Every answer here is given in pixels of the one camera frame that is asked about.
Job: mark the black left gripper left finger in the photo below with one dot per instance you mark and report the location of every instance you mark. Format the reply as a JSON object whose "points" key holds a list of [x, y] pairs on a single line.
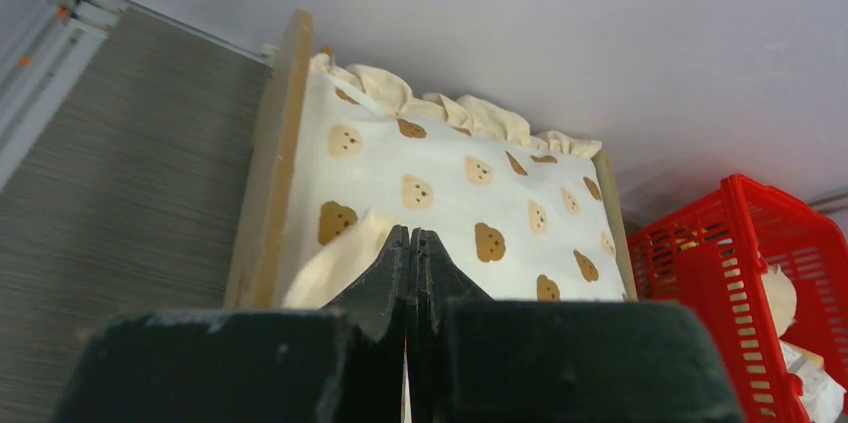
{"points": [[374, 378]]}

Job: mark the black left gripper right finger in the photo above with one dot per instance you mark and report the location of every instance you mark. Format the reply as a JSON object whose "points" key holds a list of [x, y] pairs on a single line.
{"points": [[435, 283]]}

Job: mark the large bear print cushion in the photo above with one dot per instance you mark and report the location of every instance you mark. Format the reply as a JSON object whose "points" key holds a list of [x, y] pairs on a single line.
{"points": [[521, 223]]}

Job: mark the small bear print pillow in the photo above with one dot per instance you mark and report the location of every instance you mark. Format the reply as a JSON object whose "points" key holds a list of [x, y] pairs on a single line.
{"points": [[340, 262]]}

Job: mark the red plastic basket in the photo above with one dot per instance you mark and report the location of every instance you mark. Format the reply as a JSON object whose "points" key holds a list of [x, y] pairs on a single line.
{"points": [[710, 255]]}

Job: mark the white crumpled bag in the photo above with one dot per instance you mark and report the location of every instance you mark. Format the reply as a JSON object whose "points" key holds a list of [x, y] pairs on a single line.
{"points": [[806, 343]]}

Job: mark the wooden pet bed frame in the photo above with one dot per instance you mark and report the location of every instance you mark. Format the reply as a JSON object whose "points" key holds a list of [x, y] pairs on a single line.
{"points": [[257, 269]]}

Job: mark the aluminium frame rail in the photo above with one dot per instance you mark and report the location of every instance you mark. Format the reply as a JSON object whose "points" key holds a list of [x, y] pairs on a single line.
{"points": [[46, 45]]}

